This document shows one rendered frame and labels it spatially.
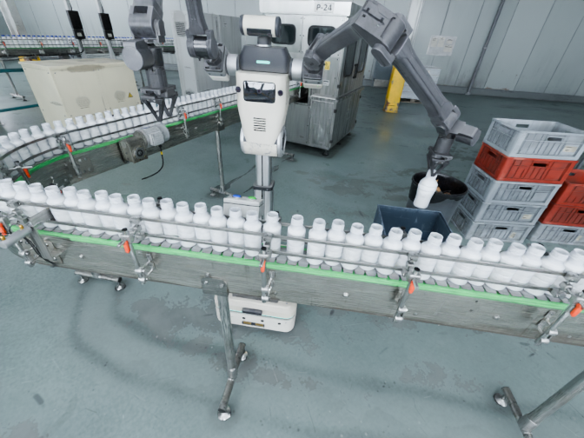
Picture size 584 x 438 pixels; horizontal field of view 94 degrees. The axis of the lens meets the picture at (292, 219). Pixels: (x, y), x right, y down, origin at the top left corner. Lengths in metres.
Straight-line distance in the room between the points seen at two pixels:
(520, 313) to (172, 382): 1.66
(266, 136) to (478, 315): 1.11
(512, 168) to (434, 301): 2.16
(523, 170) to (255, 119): 2.44
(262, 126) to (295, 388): 1.42
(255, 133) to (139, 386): 1.50
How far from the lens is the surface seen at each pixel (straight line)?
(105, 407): 1.97
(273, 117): 1.35
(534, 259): 1.10
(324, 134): 4.55
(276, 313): 1.78
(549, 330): 1.20
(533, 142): 3.04
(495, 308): 1.15
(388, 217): 1.52
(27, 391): 2.22
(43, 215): 1.30
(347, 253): 0.91
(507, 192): 3.18
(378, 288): 0.99
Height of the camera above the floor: 1.65
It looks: 34 degrees down
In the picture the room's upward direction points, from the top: 4 degrees clockwise
